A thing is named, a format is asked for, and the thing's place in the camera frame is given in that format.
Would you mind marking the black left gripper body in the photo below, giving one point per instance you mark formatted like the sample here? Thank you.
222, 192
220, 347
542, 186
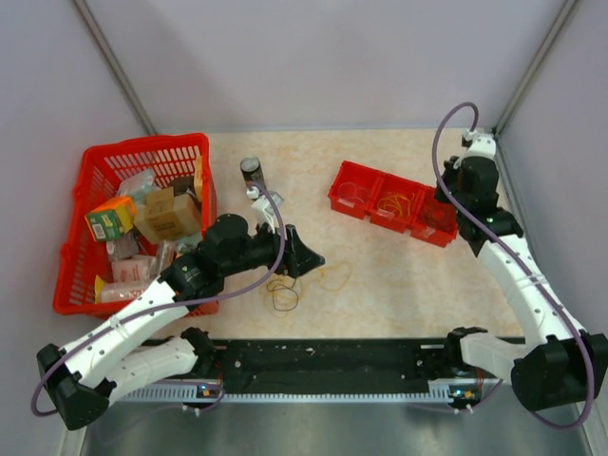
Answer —
288, 264

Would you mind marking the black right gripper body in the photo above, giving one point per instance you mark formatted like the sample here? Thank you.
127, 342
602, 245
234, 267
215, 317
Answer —
450, 176

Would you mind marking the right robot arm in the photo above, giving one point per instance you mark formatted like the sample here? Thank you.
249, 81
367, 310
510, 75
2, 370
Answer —
559, 362

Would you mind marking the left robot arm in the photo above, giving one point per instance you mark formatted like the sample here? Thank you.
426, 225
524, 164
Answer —
87, 376

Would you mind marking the red three-compartment bin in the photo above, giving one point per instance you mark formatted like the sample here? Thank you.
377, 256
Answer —
392, 202

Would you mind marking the black drink can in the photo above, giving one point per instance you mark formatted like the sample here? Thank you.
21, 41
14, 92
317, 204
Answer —
252, 173

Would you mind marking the brown cardboard box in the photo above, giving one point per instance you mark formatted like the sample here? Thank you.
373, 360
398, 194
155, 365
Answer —
165, 216

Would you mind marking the pink snack packet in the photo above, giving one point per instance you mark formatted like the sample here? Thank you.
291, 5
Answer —
128, 278

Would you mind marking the green orange carton box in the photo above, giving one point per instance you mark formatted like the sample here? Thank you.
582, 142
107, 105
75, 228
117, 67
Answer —
112, 219

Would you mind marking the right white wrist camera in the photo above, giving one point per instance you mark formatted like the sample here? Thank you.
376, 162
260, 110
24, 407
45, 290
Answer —
477, 145

